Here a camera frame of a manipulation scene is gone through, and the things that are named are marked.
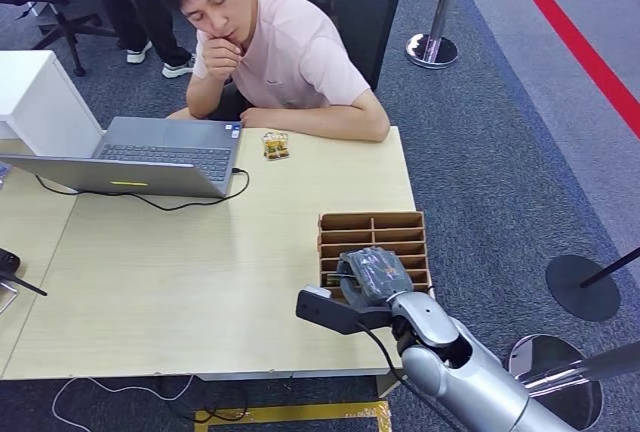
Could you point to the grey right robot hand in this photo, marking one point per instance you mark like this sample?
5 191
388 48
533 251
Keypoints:
375 273

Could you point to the person's left forearm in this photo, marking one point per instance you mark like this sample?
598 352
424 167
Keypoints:
340 125

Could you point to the person's right forearm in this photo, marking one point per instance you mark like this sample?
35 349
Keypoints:
202 94

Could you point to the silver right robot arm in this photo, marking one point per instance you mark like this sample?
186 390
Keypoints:
470 382

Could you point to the brown cardboard slotted card holder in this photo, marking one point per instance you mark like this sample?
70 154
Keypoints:
350 222

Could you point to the clear yellow card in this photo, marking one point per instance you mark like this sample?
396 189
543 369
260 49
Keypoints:
275 146

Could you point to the person's left hand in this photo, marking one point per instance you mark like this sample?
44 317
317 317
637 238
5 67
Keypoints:
255 118

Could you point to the person's hand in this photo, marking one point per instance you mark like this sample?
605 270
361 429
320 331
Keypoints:
220 54
255 118

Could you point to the seated person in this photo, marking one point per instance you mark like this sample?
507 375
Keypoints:
290 51

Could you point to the person's right hand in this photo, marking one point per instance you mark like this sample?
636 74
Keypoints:
220 54

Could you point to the white desk leg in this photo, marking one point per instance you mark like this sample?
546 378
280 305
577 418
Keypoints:
390 384

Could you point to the black mesh office chair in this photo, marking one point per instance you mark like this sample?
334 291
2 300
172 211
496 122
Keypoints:
360 12

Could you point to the black stanchion with round base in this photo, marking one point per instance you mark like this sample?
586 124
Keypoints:
580 290

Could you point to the chrome stanchion with mirror base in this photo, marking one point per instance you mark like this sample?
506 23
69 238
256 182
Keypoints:
590 369

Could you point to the grey laptop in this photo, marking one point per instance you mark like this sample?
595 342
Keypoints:
164 137

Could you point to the white box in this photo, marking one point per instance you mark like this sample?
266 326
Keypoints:
40 98

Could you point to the black device with antenna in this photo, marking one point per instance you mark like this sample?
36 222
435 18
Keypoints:
7 261

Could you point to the small blue object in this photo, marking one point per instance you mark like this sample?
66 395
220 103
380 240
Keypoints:
3 172

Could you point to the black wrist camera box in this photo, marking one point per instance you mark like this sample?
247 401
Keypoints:
330 310

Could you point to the chrome stanchion post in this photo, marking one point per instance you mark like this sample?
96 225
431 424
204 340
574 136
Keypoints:
432 50

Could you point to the metal bracket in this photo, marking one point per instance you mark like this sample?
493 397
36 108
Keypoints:
9 296

